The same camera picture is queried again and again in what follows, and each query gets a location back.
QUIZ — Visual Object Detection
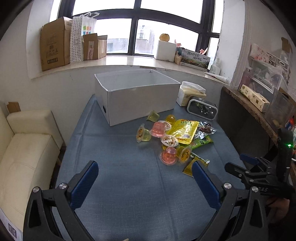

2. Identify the beige tissue carton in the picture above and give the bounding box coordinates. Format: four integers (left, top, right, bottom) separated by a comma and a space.
239, 84, 270, 113

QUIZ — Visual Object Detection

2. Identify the white storage box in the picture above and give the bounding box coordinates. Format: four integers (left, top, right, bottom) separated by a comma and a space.
94, 69, 181, 126

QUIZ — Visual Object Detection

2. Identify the polka dot paper bag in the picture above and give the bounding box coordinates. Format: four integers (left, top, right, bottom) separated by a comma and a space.
70, 12, 99, 63

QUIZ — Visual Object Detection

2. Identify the yellow-green jelly cup left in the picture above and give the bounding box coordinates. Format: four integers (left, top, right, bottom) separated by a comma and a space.
136, 124, 152, 143

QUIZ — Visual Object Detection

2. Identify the cream sofa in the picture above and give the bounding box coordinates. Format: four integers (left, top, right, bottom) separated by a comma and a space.
1, 110, 63, 232

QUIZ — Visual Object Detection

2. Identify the yellow jelly cup front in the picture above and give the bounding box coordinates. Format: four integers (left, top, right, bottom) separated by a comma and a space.
176, 146, 192, 163

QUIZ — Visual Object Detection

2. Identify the small open cardboard box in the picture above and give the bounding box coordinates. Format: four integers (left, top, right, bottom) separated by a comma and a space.
82, 33, 107, 61

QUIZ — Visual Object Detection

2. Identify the pink jelly cup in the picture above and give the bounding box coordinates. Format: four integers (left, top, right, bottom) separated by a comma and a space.
149, 121, 166, 138
159, 147, 177, 166

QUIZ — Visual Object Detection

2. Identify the white bottle on sill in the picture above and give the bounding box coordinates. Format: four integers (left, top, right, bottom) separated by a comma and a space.
209, 57, 221, 75

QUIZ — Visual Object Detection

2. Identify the tissue pack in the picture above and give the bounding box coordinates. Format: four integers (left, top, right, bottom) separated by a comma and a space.
176, 81, 206, 107

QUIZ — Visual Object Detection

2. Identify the printed long carton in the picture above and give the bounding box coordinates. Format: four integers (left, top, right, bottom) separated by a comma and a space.
180, 48, 210, 69

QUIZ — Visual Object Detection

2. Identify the small yellow snack packet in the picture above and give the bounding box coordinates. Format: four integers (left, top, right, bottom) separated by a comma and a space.
182, 155, 211, 178

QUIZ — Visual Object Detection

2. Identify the pink jelly cup front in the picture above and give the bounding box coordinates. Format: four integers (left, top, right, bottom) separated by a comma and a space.
159, 147, 177, 166

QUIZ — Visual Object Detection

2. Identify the large green snack pack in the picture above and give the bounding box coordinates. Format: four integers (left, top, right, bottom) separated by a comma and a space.
190, 136, 213, 150

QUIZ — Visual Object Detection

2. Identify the orange pumpkin ornament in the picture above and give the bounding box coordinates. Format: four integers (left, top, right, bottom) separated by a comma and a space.
159, 34, 170, 42

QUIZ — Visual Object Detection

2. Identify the wooden side shelf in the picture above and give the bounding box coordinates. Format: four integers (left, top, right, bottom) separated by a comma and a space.
217, 86, 278, 162

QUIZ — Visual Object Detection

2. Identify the black speaker clock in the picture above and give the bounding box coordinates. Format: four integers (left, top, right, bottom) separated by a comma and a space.
187, 98, 218, 121

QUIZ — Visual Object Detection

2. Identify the yellow snack pouch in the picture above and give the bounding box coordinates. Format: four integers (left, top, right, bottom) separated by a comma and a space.
167, 119, 200, 145

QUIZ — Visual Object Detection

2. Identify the white foam box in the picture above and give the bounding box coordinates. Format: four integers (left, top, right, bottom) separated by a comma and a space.
154, 40, 177, 62

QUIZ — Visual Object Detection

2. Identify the jelly cup cartoon lid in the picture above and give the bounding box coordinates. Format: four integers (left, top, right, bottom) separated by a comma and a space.
161, 135, 179, 148

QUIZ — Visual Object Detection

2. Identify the clear plastic container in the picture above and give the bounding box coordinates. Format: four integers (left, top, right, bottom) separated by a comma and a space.
264, 91, 295, 132

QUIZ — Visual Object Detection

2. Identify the dark meat vacuum pack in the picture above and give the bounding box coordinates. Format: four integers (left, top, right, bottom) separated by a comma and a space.
194, 121, 216, 139

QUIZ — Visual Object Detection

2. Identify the person's right hand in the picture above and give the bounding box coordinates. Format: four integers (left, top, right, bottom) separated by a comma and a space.
267, 198, 290, 223

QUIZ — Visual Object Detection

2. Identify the large cardboard box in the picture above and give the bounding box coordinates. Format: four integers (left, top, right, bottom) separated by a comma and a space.
40, 17, 72, 71

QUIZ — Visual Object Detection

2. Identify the green jelly cup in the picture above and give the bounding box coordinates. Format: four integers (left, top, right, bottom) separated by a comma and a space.
147, 110, 159, 123

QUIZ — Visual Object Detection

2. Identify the clear drawer organizer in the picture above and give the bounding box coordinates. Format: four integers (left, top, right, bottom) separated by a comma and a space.
238, 43, 292, 101

